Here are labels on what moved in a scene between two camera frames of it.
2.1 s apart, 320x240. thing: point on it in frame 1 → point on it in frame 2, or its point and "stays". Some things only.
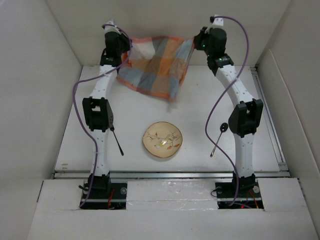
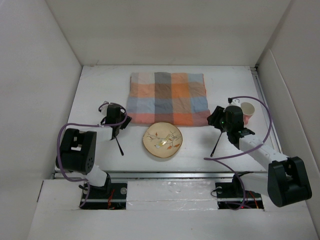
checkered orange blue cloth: (156, 64) → (158, 97)
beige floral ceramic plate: (162, 139) stays
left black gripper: (125, 40) → (125, 123)
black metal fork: (112, 129) stays
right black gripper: (204, 32) → (213, 119)
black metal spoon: (223, 127) stays
